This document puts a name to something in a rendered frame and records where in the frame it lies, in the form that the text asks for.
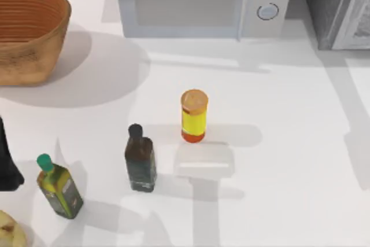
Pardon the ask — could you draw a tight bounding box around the pale yellow bread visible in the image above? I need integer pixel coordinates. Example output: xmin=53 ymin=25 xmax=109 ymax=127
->
xmin=0 ymin=209 xmax=29 ymax=247

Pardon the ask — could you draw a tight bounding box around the dark brown square bottle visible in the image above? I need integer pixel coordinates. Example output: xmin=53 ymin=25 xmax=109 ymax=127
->
xmin=124 ymin=123 xmax=158 ymax=193

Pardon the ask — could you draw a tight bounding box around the green capped olive oil bottle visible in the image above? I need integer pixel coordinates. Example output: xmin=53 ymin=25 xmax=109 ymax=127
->
xmin=36 ymin=153 xmax=84 ymax=219

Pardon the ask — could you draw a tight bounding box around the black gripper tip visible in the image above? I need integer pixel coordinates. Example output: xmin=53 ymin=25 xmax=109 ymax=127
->
xmin=0 ymin=116 xmax=25 ymax=192

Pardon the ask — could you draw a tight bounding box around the microwave oven door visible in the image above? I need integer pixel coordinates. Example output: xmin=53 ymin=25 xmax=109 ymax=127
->
xmin=113 ymin=0 xmax=251 ymax=42

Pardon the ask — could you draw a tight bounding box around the yellow and orange bottle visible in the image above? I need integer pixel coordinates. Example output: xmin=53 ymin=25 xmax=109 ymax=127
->
xmin=180 ymin=89 xmax=209 ymax=144

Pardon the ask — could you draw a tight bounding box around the brown woven basket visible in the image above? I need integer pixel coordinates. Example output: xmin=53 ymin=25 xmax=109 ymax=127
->
xmin=0 ymin=0 xmax=72 ymax=87

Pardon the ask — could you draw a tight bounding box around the round grey microwave knob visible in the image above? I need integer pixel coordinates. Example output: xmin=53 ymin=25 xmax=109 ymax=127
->
xmin=257 ymin=2 xmax=280 ymax=21

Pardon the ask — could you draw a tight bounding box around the pale microwave oven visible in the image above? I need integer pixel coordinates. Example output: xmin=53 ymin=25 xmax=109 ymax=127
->
xmin=113 ymin=0 xmax=297 ymax=42

